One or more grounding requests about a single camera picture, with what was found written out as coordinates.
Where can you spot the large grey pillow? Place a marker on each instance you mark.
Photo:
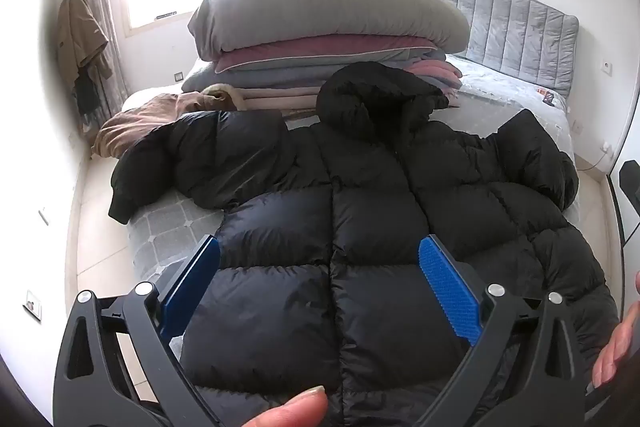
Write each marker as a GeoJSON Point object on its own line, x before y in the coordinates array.
{"type": "Point", "coordinates": [320, 7]}

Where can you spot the person's right hand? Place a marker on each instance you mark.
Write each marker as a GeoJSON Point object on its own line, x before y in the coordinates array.
{"type": "Point", "coordinates": [615, 347]}

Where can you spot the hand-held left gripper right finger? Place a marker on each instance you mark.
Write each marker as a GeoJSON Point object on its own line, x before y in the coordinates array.
{"type": "Point", "coordinates": [450, 292]}

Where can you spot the dark hanging clothes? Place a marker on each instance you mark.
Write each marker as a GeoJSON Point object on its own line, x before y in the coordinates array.
{"type": "Point", "coordinates": [89, 99]}

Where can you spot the grey padded headboard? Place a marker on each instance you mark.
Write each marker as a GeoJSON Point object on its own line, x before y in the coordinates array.
{"type": "Point", "coordinates": [515, 32]}

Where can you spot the black puffer jacket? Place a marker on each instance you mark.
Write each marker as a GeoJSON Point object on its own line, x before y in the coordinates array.
{"type": "Point", "coordinates": [360, 217]}

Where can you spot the person's left hand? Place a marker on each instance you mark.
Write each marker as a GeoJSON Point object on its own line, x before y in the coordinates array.
{"type": "Point", "coordinates": [290, 407]}

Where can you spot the pink folded garment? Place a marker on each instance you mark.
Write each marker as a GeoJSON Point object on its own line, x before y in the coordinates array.
{"type": "Point", "coordinates": [435, 72]}

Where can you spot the wall switch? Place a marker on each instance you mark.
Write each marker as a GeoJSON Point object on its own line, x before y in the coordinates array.
{"type": "Point", "coordinates": [32, 305]}

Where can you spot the bed with grey checked sheet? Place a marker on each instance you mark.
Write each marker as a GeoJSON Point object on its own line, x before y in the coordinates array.
{"type": "Point", "coordinates": [165, 242]}

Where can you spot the olive hanging jacket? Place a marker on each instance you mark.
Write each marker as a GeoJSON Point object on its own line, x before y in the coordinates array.
{"type": "Point", "coordinates": [75, 37]}

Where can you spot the grey-blue folded blanket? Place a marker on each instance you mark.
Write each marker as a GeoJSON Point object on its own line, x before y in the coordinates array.
{"type": "Point", "coordinates": [260, 74]}

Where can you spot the brown fur-trimmed coat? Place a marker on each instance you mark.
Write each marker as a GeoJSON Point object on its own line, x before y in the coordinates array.
{"type": "Point", "coordinates": [135, 122]}

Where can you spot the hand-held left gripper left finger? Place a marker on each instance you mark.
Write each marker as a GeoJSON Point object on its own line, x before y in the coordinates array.
{"type": "Point", "coordinates": [192, 287]}

